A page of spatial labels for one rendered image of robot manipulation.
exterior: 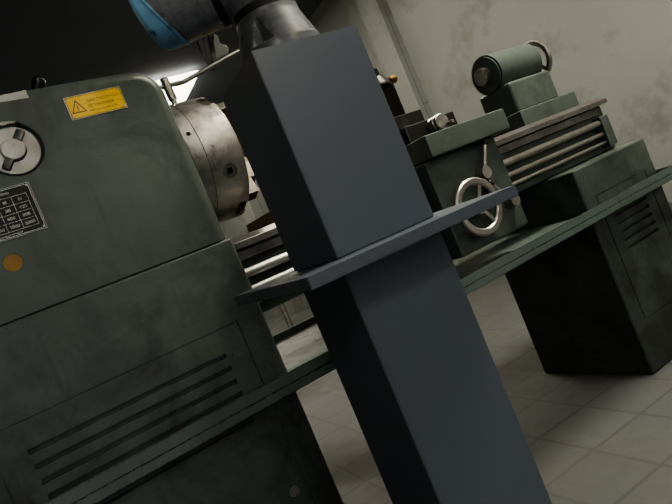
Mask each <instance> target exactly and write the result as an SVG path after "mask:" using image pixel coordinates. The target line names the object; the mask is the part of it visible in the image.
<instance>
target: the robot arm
mask: <svg viewBox="0 0 672 504"><path fill-rule="evenodd" d="M128 1H129V3H130V5H131V7H132V9H133V11H134V13H135V14H136V16H137V17H138V19H139V21H140V22H141V24H142V25H143V27H144V28H145V29H146V31H147V32H148V34H149V35H150V36H151V37H152V39H153V40H154V41H155V42H156V43H157V44H158V45H159V46H160V47H161V48H163V49H165V50H168V51H172V50H175V49H178V48H180V47H183V46H185V45H187V46H188V45H190V43H192V42H194V41H196V42H197V45H198V47H199V50H200V52H201V54H202V55H203V58H204V59H205V61H206V63H207V64H208V65H210V64H212V63H214V62H215V61H217V59H219V58H221V57H222V56H224V55H226V54H227V53H228V51H229V49H228V47H227V46H226V45H223V44H221V43H220V42H219V38H218V36H217V35H216V34H214V33H217V32H221V31H225V30H228V29H230V28H232V24H233V23H234V25H235V28H236V30H237V33H238V36H239V47H240V58H241V67H242V65H243V64H244V62H245V60H246V59H247V57H248V56H249V54H250V52H251V51H253V50H257V49H261V48H265V47H269V46H273V45H277V44H281V43H285V42H289V41H293V40H297V39H301V38H305V37H309V36H313V35H317V34H320V33H319V32H318V31H317V30H316V29H315V27H314V26H313V25H312V24H311V22H310V21H309V20H308V19H307V17H306V16H305V15H304V14H303V13H302V12H301V10H300V9H299V7H298V5H297V3H296V0H128Z"/></svg>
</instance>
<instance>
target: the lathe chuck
mask: <svg viewBox="0 0 672 504"><path fill-rule="evenodd" d="M199 101H208V100H207V98H204V97H199V98H195V99H191V100H187V101H183V102H179V103H175V104H171V105H170V106H173V107H175V108H176V109H178V110H179V111H180V112H181V113H182V114H183V115H184V116H185V117H186V119H187V120H188V121H189V123H190V124H191V126H192V127H193V129H194V131H195V133H196V134H197V136H198V138H199V140H200V142H201V144H202V147H203V149H204V151H205V154H206V157H207V159H208V162H209V165H210V168H211V172H212V176H213V180H214V184H215V190H216V198H217V213H216V216H217V218H218V221H219V223H222V222H224V221H227V220H230V219H232V218H235V217H238V216H240V215H242V214H243V213H244V212H245V210H246V208H243V209H241V210H240V211H238V212H237V208H238V205H240V203H241V202H245V203H246V202H248V201H249V177H248V171H247V166H246V162H245V158H244V155H243V151H242V148H241V146H240V143H239V141H238V138H237V136H236V134H235V132H234V130H233V128H232V126H231V124H230V122H229V121H228V119H227V117H226V116H225V114H224V113H223V112H222V111H221V109H220V108H219V107H218V106H217V105H216V104H215V103H210V105H208V106H206V105H201V104H200V103H199ZM229 163H231V164H233V165H234V166H235V167H236V173H235V175H234V176H233V177H231V178H228V177H226V176H225V175H224V172H223V170H224V167H225V165H226V164H229Z"/></svg>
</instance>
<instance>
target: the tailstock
mask: <svg viewBox="0 0 672 504"><path fill-rule="evenodd" d="M535 46H537V47H539V48H541V49H542V50H543V52H544V54H545V56H546V66H545V65H543V64H542V57H541V55H540V53H539V51H538V50H537V49H536V47H535ZM552 62H553V60H552V54H551V51H550V49H549V47H548V46H547V45H546V44H545V43H544V42H542V41H540V40H530V41H528V42H526V43H524V44H522V45H519V46H515V47H512V48H508V49H505V50H501V51H498V52H494V53H491V54H487V55H483V56H481V57H479V58H478V59H477V60H476V61H475V62H474V64H473V67H472V81H473V84H474V86H475V88H476V89H477V90H478V91H479V92H480V93H481V94H483V95H485V96H483V97H482V98H481V99H480V102H481V104H482V107H483V109H484V112H485V114H487V113H490V112H492V111H495V110H498V109H503V110H504V113H505V115H506V118H507V120H508V123H509V125H510V128H509V129H508V130H505V131H503V132H501V133H499V134H497V135H495V136H493V138H495V137H498V136H500V135H503V134H505V133H508V132H510V131H513V130H516V129H518V128H521V127H523V126H526V125H528V124H531V123H534V122H536V121H539V120H541V119H544V118H547V117H549V116H552V115H554V114H557V113H559V112H562V111H565V110H567V109H570V108H572V107H575V106H578V105H579V103H578V100H577V98H576V95H575V93H574V92H570V93H567V94H564V95H561V96H559V97H558V94H557V91H556V89H555V86H554V84H553V81H552V79H551V76H550V74H549V73H550V71H551V68H552ZM542 69H544V71H542V72H541V70H542Z"/></svg>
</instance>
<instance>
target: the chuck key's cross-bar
mask: <svg viewBox="0 0 672 504"><path fill-rule="evenodd" d="M239 53H240V50H239V49H237V50H235V51H234V52H232V53H230V54H228V55H226V56H224V57H223V58H221V59H219V60H217V61H215V62H214V63H212V64H210V65H208V66H206V67H205V68H203V69H201V70H199V71H197V72H196V73H194V74H192V75H190V76H188V77H187V78H185V79H183V80H180V81H175V82H171V83H170V84H171V86H172V87H175V86H180V85H183V84H186V83H188V82H189V81H191V80H193V79H195V78H197V77H198V76H200V75H202V74H204V73H206V72H207V71H209V70H211V69H213V68H214V67H216V66H218V65H220V64H222V63H223V62H225V61H227V60H229V59H231V58H232V57H234V56H236V55H238V54H239Z"/></svg>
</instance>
